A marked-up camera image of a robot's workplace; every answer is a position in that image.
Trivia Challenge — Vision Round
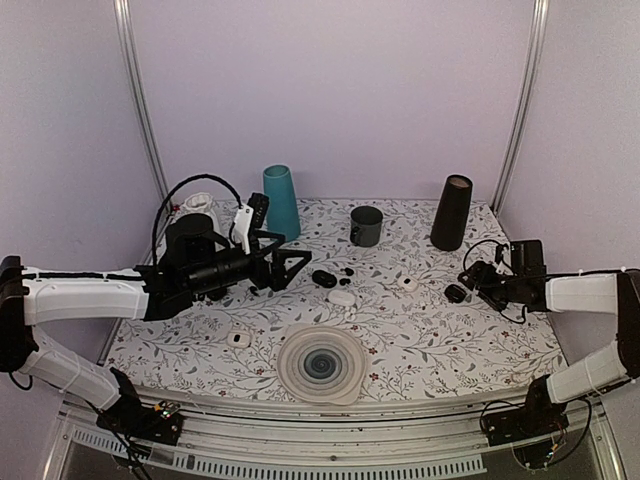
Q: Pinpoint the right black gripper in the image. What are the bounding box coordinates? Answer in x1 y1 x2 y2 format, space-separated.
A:
458 261 525 312

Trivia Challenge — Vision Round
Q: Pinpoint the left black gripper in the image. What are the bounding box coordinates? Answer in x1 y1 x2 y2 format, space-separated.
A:
186 232 313 296

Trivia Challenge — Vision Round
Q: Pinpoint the black gold-trimmed earbud case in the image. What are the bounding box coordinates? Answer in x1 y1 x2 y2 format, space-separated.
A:
444 284 467 304

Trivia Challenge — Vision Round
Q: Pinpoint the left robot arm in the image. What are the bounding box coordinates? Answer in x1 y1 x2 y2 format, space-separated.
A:
1 206 312 445

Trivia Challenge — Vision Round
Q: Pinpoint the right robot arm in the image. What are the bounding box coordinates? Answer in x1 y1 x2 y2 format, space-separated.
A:
458 239 639 445

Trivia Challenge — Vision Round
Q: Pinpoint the black oval earbud case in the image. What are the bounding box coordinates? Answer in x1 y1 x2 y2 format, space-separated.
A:
311 269 338 289

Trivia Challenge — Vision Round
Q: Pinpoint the white case with black button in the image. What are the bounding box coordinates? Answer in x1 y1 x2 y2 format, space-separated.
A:
397 276 419 293

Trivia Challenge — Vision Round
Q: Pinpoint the white oval earbud case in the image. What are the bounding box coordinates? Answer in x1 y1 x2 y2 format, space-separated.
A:
327 289 356 307

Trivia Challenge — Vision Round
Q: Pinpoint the small black earbud case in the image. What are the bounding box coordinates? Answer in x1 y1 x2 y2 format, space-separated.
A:
206 289 227 301

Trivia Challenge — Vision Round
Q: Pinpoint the white case near plate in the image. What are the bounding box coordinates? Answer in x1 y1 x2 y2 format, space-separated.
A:
226 330 252 349

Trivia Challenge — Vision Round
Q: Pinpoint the teal tapered vase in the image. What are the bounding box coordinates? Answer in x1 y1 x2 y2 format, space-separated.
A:
263 165 301 242

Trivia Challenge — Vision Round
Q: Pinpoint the black tapered vase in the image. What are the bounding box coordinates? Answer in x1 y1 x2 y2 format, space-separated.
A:
430 174 473 251

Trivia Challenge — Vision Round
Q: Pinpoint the floral patterned table mat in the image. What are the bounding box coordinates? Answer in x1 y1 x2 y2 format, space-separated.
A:
106 199 566 402

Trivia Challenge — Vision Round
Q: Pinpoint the dark grey mug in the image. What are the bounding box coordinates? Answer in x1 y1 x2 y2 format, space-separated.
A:
350 205 383 248

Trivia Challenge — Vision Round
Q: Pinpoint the white ribbed vase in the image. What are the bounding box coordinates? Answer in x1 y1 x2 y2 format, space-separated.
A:
181 192 222 234

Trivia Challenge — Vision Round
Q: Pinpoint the spiral patterned ceramic plate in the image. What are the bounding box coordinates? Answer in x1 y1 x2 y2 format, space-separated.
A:
276 325 368 406

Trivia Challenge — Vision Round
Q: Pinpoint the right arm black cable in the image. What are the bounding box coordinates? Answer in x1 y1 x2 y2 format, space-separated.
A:
462 238 531 325

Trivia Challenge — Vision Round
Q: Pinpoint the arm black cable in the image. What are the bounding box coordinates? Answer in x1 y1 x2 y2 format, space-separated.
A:
462 238 531 325
149 173 249 271

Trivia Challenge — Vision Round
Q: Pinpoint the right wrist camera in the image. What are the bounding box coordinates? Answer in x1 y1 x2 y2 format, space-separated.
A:
494 239 546 276

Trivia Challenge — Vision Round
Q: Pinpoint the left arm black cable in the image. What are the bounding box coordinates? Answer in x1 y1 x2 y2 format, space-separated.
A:
149 173 249 271

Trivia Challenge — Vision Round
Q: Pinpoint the aluminium front rail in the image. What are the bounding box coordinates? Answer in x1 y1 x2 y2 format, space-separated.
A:
43 388 629 479

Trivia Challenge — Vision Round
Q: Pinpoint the right aluminium frame post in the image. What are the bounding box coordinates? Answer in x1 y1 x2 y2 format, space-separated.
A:
490 0 550 217

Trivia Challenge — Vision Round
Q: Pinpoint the aluminium frame post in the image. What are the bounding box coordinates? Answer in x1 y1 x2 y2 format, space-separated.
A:
490 0 550 217
113 0 170 200

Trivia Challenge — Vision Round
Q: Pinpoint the left aluminium frame post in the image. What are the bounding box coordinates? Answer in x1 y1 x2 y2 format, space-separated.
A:
113 0 170 200

